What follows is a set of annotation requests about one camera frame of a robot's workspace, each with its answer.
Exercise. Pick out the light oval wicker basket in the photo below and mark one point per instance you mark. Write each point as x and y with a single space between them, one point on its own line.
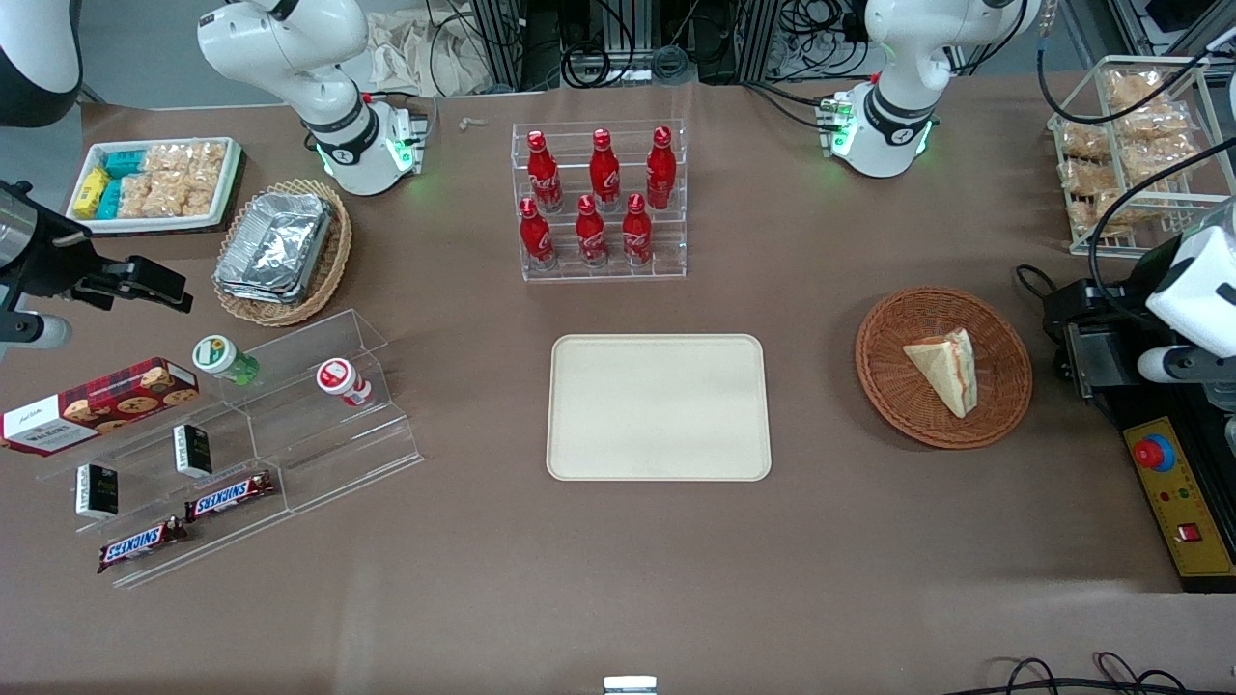
333 261

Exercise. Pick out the black metal machine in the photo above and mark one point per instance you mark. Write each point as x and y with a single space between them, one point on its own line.
1101 338

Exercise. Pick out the crumpled beige cloth bag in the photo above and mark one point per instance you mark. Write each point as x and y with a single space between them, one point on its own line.
425 53

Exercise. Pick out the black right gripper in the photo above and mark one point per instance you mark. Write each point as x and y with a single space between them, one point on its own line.
53 267

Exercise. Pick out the yellow control panel box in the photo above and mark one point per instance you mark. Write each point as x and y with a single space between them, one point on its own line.
1183 502

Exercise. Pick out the yellow snack pack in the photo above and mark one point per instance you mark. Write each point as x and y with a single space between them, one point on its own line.
90 193

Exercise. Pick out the brown round wicker basket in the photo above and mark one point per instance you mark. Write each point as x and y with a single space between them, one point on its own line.
898 386

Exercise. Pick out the red emergency stop button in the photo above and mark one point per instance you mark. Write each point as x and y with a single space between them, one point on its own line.
1154 453

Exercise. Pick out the teal snack pack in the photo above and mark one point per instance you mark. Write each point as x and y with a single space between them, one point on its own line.
109 199
124 162

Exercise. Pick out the small black white box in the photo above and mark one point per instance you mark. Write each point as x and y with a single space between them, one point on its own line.
97 490
193 450

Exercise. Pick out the stacked aluminium foil trays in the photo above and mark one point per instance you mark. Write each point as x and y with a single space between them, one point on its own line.
275 241

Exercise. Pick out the Snickers chocolate bar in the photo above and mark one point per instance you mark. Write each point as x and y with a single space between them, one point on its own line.
230 496
140 544

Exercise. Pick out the red capped drink bottle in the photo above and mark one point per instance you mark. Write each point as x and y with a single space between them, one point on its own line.
340 379

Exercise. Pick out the beige rectangular tray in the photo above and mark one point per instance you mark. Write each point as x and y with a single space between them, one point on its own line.
657 405

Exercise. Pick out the bagged fried snack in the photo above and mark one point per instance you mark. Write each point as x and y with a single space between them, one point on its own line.
1144 89
1164 166
1159 125
1096 214

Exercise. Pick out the green capped drink bottle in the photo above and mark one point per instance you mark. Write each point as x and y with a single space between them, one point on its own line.
220 357

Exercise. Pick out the red cola bottle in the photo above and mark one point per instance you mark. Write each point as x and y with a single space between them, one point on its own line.
660 169
543 174
605 172
536 235
636 232
591 234

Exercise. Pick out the triangular sandwich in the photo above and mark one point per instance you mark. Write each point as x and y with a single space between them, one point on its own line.
946 372

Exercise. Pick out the clear rice cracker bag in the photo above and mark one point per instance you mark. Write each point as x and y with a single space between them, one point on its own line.
162 196
208 160
166 158
200 197

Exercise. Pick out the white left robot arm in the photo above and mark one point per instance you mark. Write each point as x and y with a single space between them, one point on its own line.
908 87

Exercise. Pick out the clear acrylic bottle rack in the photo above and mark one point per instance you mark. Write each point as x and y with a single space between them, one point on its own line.
676 261

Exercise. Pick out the clear acrylic stepped shelf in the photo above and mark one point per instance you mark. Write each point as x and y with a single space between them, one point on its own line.
328 454

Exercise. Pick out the aluminium frame rack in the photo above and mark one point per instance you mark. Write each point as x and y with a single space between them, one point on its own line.
618 39

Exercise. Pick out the red tartan cookie box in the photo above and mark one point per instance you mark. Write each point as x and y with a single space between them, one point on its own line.
97 405

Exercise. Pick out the white rectangular snack tray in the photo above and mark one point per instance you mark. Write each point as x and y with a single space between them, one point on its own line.
232 183

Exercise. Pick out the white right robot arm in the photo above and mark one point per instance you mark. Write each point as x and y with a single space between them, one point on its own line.
290 48

